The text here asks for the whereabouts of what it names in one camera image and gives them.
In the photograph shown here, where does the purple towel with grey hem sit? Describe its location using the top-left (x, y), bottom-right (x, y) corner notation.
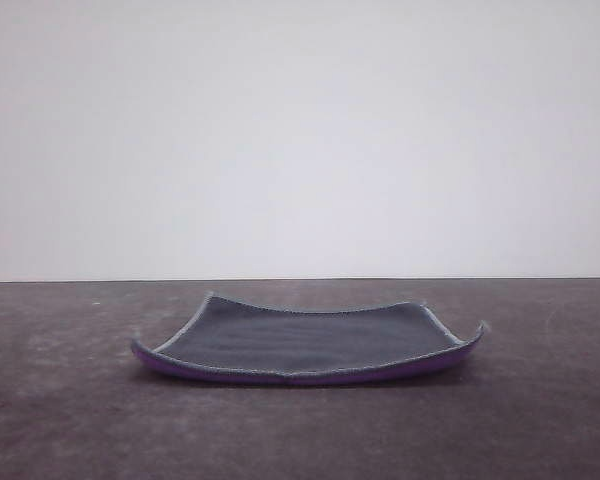
top-left (130, 291), bottom-right (493, 387)

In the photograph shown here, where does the grey table cloth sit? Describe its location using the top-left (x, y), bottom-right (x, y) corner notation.
top-left (0, 278), bottom-right (600, 480)

